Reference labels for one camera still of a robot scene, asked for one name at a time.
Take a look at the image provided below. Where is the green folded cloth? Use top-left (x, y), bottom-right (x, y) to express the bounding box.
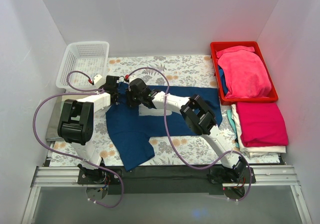
top-left (45, 96), bottom-right (64, 142)

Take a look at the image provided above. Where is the pink towel in bin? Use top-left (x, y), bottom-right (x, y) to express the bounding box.
top-left (216, 45), bottom-right (272, 99)

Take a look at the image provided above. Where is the teal folded t shirt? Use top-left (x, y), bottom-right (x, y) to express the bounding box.
top-left (226, 109), bottom-right (240, 149)

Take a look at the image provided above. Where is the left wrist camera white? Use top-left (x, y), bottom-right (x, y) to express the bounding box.
top-left (88, 74), bottom-right (105, 88)

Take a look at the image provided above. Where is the blue cloth in bin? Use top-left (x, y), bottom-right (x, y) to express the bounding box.
top-left (218, 66), bottom-right (229, 96)

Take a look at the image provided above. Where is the floral table cloth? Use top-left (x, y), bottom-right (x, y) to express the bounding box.
top-left (49, 55), bottom-right (281, 167)

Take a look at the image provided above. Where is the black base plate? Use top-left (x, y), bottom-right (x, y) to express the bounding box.
top-left (77, 164), bottom-right (256, 195)

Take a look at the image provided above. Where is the aluminium rail frame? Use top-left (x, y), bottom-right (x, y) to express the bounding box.
top-left (22, 164), bottom-right (312, 224)

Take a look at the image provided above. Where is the white plastic basket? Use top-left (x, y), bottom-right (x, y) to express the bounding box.
top-left (55, 41), bottom-right (110, 92)

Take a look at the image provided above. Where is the navy blue t shirt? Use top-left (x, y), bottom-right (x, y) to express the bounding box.
top-left (104, 81), bottom-right (224, 173)

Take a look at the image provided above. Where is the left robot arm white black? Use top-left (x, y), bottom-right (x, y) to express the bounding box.
top-left (57, 74), bottom-right (120, 184)

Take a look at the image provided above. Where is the magenta folded t shirt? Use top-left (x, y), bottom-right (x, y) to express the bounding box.
top-left (235, 102), bottom-right (289, 148)

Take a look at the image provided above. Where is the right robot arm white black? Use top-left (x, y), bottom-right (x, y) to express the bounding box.
top-left (124, 75), bottom-right (253, 183)

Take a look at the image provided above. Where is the red plastic bin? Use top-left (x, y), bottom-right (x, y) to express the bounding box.
top-left (210, 41), bottom-right (278, 106)

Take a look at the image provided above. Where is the cream folded t shirt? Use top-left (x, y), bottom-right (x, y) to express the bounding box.
top-left (231, 104), bottom-right (286, 158)

